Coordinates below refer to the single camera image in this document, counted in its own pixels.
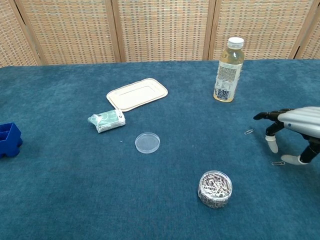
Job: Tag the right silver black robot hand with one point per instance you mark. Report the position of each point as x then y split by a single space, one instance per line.
305 120

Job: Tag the silver paperclip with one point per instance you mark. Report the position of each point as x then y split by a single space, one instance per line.
278 163
248 132

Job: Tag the clear jar of paperclips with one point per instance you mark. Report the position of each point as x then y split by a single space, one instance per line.
215 190

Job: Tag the yellow drink bottle white cap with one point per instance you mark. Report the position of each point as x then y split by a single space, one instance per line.
228 75

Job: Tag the clear round plastic lid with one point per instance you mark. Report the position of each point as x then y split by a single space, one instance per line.
147 143

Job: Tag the beige rectangular pulp lid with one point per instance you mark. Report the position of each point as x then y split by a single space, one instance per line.
137 94

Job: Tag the woven wooden folding screen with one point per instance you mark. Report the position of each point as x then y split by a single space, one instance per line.
160 30

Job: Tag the green white tissue pack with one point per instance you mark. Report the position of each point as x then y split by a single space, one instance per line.
107 121

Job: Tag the blue carpet table cover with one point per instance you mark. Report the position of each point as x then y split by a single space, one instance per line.
75 187

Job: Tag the blue plastic compartment box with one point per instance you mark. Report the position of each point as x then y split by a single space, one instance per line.
10 142

